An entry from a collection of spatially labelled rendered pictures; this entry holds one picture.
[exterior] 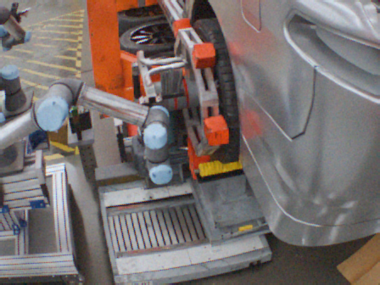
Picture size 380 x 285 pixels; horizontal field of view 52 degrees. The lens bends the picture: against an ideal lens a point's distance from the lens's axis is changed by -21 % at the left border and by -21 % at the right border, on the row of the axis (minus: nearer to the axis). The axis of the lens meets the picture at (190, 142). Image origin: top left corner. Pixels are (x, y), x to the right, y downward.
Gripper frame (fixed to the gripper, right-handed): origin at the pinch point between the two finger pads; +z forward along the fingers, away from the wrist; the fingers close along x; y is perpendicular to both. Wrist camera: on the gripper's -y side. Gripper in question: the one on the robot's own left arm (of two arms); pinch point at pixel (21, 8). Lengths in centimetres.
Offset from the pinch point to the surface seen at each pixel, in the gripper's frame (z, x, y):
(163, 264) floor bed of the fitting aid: -100, 107, 102
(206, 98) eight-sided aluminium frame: -91, 119, 11
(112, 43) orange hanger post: -31, 72, 17
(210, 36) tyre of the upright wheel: -73, 120, -8
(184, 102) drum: -73, 112, 25
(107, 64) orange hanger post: -31, 70, 29
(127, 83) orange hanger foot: -27, 81, 43
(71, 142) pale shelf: -44, 51, 73
